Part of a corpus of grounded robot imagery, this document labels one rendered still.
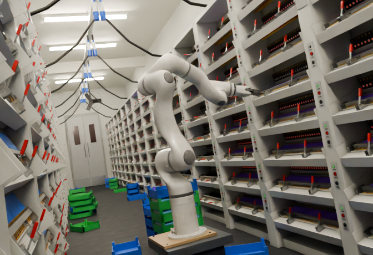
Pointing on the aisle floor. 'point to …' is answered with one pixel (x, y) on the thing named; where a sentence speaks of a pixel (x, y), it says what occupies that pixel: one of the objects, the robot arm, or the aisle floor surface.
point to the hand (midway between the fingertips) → (256, 92)
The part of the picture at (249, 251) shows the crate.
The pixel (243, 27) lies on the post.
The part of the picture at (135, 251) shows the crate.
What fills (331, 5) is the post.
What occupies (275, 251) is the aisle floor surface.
